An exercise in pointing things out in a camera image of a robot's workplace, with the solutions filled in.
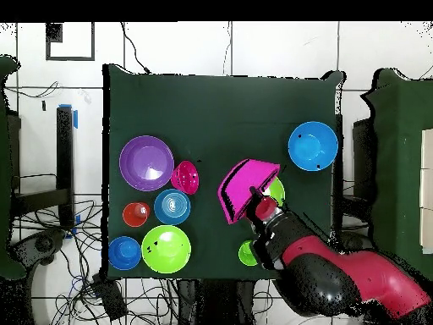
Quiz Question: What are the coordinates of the orange plastic cup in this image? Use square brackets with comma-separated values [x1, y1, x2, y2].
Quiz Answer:
[122, 201, 151, 229]

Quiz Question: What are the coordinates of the large pink plastic bowl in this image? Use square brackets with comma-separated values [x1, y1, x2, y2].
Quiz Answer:
[216, 157, 282, 225]

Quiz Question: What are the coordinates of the large light blue bowl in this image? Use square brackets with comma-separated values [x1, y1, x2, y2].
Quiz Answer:
[288, 120, 339, 173]

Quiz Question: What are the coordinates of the black camera cable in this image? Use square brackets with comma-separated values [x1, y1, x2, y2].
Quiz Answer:
[120, 22, 152, 74]

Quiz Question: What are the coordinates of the black power box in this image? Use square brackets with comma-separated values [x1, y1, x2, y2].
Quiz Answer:
[92, 273, 129, 321]

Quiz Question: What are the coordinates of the green plastic cup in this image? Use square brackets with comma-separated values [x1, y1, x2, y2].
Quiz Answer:
[238, 240, 260, 267]

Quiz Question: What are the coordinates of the black metal stand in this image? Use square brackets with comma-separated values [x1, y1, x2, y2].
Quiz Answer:
[9, 104, 76, 231]

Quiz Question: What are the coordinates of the blue straight-sided bowl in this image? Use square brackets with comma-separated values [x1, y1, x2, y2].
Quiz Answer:
[153, 188, 192, 226]

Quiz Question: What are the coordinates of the wide purple plastic bowl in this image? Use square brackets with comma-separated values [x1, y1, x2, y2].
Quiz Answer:
[118, 135, 175, 193]

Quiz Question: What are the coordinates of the neighbouring green covered table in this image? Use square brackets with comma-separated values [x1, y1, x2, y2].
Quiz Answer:
[0, 55, 26, 282]
[359, 67, 433, 282]

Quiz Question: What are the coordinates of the green plastic bowl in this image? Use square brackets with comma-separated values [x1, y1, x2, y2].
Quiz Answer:
[261, 176, 286, 207]
[140, 224, 192, 274]

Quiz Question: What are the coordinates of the small crimson plastic bowl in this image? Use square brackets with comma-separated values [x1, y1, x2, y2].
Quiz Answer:
[170, 160, 200, 196]

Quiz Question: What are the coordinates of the tangle of black cables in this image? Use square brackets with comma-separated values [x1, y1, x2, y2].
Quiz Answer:
[13, 199, 178, 325]

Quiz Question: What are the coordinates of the black square floor frame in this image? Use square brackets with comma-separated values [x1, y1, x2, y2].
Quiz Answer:
[45, 22, 96, 62]

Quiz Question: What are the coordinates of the white box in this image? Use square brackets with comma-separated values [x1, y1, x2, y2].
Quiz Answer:
[419, 128, 433, 255]

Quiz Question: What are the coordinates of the dark green tablecloth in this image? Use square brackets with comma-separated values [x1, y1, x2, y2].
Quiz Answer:
[102, 63, 346, 282]

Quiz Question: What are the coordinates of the small dark blue bowl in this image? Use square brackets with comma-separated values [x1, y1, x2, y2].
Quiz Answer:
[107, 235, 142, 272]

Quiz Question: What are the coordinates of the black pedestal leg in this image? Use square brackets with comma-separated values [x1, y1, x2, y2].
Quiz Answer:
[9, 229, 66, 268]

